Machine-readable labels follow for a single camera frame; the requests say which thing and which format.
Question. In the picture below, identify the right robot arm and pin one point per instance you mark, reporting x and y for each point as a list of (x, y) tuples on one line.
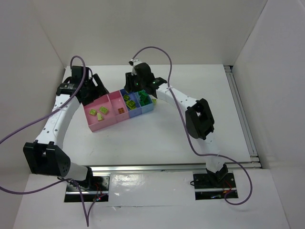
[(196, 114)]

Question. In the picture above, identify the lime sloped lego brick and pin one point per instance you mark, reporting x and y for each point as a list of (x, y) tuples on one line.
[(99, 117)]

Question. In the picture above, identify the lime square lego hollow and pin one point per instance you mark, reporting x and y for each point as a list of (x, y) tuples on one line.
[(131, 103)]

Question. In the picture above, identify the aluminium rail front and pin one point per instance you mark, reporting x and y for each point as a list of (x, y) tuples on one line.
[(174, 167)]

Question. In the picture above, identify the brown lego plate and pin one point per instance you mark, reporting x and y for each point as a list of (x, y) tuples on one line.
[(121, 110)]

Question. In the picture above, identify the light blue container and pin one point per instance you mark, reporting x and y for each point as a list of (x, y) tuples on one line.
[(147, 108)]

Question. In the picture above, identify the dark green lego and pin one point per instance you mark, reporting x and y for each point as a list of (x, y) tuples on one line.
[(144, 102)]

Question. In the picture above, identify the lime lego brick edge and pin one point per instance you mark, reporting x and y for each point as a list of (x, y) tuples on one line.
[(126, 97)]

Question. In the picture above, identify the pink container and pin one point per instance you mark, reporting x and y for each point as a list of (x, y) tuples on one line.
[(112, 101)]

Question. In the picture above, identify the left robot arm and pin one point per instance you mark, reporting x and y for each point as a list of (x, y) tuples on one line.
[(45, 155)]

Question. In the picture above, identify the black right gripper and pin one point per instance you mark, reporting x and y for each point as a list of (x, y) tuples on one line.
[(133, 84)]

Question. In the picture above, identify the green long lego brick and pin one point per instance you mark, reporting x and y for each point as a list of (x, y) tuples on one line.
[(142, 95)]

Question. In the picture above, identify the aluminium rail right side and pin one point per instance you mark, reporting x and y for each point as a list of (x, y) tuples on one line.
[(240, 110)]

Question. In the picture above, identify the lime long lego brick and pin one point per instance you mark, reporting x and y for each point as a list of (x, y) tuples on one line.
[(132, 106)]

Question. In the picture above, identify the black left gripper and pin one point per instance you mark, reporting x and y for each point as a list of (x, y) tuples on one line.
[(94, 88)]

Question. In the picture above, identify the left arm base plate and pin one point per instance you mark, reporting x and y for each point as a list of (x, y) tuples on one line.
[(98, 191)]

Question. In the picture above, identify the lone pale lime lego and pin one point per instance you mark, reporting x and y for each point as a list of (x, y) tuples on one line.
[(92, 112)]

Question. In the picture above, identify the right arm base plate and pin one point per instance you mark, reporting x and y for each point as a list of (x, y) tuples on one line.
[(205, 189)]

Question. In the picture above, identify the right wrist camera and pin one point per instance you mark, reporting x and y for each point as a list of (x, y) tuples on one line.
[(134, 62)]

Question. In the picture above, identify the aluminium rail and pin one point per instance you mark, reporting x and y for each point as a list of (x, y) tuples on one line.
[(240, 110), (174, 167)]

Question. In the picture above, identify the purple blue container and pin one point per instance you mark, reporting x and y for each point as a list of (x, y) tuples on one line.
[(135, 112)]

